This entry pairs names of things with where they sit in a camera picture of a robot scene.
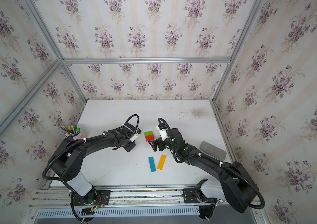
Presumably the red rectangular block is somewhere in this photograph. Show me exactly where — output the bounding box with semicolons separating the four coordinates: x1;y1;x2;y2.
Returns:
145;134;155;142

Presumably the green rectangular block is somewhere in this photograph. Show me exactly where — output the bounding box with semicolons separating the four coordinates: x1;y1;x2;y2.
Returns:
144;131;153;136

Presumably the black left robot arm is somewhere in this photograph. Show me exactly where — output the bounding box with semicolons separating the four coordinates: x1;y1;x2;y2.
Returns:
41;125;142;205

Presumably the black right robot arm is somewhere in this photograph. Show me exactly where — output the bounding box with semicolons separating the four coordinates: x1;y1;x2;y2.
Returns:
148;128;265;213

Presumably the yellow long block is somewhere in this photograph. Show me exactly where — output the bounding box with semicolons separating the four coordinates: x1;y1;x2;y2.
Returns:
157;155;166;170

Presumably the teal long block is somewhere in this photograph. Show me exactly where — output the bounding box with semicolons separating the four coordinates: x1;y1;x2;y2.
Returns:
148;157;156;172

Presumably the pink pen cup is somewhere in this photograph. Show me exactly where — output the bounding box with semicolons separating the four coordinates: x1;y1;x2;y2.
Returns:
64;133;87;140

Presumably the colourful pens bundle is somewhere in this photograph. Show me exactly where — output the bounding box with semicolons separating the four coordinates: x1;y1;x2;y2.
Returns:
59;126;81;138

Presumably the grey eraser pad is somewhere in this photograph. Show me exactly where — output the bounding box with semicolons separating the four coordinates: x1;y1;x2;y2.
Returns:
199;141;227;161

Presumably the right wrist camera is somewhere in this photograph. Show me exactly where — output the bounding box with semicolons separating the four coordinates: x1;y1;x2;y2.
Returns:
156;125;168;141

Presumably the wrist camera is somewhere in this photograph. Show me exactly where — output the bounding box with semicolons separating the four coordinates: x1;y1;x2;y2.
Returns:
156;125;168;141
130;128;141;142

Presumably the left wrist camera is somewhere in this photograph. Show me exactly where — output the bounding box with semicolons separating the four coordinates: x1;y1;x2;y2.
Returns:
130;128;141;142

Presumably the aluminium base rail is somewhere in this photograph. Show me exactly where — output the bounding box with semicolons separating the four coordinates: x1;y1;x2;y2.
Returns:
26;183;263;220

